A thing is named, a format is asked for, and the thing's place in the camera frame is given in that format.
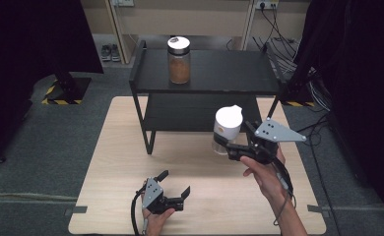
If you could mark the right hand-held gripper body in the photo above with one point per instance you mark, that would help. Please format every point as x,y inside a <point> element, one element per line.
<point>272,132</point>

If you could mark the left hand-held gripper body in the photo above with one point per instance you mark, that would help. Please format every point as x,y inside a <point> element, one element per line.
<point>152,195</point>

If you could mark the white lidded jar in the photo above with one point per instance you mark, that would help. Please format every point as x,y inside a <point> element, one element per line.
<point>227,123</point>

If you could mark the black two-tier shelf rack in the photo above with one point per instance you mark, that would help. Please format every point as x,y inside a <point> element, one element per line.
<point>219,72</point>

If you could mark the glass jar with silver lid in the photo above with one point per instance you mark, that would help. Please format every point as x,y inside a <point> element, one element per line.
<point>179,62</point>

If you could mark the person's left hand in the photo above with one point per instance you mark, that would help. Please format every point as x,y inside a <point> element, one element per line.
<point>157,223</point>

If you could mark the person's right hand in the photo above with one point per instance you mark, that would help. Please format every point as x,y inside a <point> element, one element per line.
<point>267,178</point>

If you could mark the black stand with striped base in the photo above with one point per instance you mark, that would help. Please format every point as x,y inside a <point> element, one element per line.
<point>67,90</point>
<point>296,95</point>

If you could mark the grey tape piece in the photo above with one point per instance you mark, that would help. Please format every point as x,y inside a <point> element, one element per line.
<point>76,210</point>
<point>318,209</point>

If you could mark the black curtain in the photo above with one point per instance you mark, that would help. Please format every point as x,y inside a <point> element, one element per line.
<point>364,82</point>
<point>26,65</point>

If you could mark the floor tape strip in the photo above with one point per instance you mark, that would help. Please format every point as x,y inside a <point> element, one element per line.
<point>29,197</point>

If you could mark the grey shoe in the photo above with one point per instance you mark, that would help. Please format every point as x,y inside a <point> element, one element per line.
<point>115,52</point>
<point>106,52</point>

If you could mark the beige desk with white frame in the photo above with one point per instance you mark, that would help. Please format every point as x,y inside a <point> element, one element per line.
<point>213,21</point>

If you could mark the white wall socket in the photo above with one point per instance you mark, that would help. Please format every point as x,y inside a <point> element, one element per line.
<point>267,4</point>
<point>123,2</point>

